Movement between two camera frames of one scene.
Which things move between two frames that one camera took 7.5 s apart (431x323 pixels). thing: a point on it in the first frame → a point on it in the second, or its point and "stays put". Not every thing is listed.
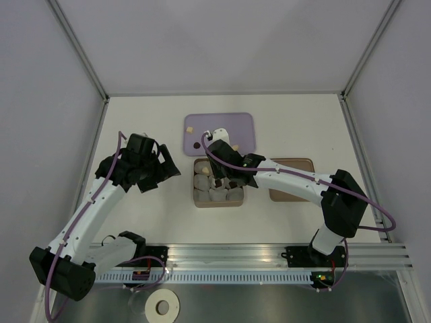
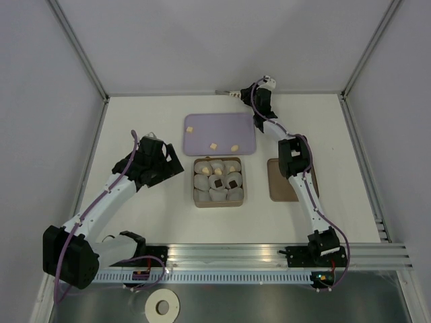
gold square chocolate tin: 211,192 stays put
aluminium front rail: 362,256 stays put
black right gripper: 216,173 → 246,92
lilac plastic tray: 240,128 stays put
